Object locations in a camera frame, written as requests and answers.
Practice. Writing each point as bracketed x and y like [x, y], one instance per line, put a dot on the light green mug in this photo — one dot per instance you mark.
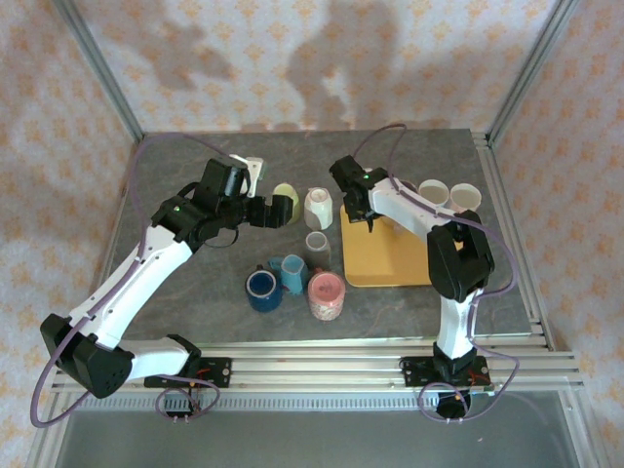
[285, 189]

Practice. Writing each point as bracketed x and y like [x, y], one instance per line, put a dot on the white faceted mug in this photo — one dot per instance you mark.
[318, 209]

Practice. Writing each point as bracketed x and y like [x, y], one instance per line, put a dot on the grey mug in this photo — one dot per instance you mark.
[318, 251]

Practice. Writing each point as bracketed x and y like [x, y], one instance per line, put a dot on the teal glazed mug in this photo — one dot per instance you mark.
[292, 275]

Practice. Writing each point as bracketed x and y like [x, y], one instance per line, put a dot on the pink and brown mug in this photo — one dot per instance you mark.
[434, 192]

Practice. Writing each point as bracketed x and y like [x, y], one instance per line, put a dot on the navy blue mug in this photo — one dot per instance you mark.
[263, 292]

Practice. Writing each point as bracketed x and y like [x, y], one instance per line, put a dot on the pink floral mug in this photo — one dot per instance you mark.
[325, 292]

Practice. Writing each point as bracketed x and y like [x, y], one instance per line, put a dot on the light blue mug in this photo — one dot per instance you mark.
[465, 196]

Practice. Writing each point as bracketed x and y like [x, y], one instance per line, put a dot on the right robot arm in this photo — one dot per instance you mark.
[409, 207]

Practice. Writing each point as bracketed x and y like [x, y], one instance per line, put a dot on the yellow tray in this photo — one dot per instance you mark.
[390, 263]

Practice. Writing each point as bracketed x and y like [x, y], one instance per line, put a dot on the perforated metal strip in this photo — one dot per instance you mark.
[312, 402]

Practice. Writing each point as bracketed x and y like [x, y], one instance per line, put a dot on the black connector block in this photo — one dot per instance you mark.
[175, 404]
[451, 407]

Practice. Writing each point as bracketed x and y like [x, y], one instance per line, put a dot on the aluminium frame post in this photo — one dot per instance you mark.
[107, 78]
[528, 73]

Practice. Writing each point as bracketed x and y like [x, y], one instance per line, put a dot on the aluminium mounting rail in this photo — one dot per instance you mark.
[312, 365]

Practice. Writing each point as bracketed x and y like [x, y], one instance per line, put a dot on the aluminium side rail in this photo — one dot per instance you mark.
[529, 292]

